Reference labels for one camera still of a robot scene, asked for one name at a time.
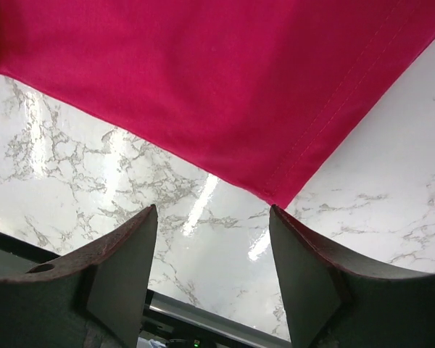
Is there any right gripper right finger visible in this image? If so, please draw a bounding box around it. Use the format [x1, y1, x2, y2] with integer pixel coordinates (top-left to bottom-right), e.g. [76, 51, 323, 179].
[269, 206, 435, 347]

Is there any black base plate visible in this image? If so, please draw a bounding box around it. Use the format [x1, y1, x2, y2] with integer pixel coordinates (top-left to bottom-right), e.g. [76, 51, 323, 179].
[0, 233, 291, 347]

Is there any pink red t shirt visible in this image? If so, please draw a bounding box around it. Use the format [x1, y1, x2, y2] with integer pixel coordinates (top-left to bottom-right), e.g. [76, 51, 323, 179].
[0, 1, 435, 207]

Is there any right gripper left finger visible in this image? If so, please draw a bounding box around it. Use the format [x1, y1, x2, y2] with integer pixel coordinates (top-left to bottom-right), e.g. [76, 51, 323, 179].
[0, 205, 157, 347]

